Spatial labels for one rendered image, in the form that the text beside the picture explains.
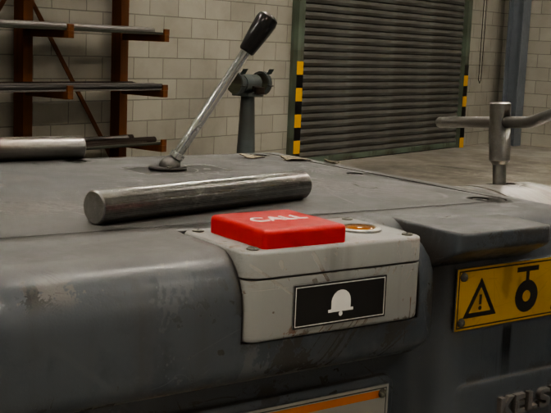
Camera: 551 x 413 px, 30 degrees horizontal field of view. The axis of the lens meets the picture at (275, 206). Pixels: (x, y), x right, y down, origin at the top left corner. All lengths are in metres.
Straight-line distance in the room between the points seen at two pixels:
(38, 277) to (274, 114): 11.05
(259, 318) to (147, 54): 9.43
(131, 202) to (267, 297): 0.12
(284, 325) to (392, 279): 0.08
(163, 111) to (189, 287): 9.63
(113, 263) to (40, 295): 0.05
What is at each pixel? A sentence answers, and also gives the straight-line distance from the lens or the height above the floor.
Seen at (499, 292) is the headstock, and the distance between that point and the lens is 0.75.
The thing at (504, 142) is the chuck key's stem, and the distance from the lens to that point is 1.09.
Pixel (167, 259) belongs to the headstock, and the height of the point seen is 1.25.
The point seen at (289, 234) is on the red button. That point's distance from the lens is 0.59.
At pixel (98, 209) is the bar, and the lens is 0.64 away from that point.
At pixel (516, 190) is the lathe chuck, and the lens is 1.07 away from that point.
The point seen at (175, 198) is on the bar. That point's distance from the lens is 0.68.
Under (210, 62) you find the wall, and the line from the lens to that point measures 10.66.
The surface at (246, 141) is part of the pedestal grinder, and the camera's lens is 9.80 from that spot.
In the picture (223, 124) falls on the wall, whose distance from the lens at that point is 10.88.
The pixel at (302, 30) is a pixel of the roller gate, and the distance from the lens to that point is 11.75.
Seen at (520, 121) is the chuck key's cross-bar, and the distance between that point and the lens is 1.07.
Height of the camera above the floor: 1.37
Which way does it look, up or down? 9 degrees down
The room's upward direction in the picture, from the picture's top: 2 degrees clockwise
